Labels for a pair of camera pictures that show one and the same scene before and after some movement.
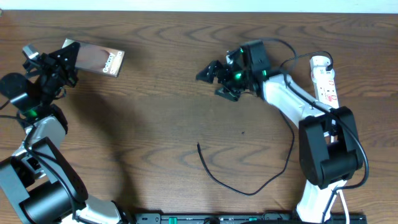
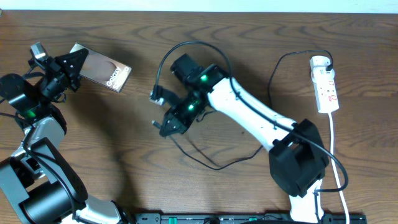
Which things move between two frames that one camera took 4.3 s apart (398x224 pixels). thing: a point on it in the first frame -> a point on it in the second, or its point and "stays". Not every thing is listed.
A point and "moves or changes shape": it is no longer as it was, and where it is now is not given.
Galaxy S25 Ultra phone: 97,59 moves or changes shape
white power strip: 324,81 stays
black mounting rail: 250,218 stays
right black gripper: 213,66 -> 181,125
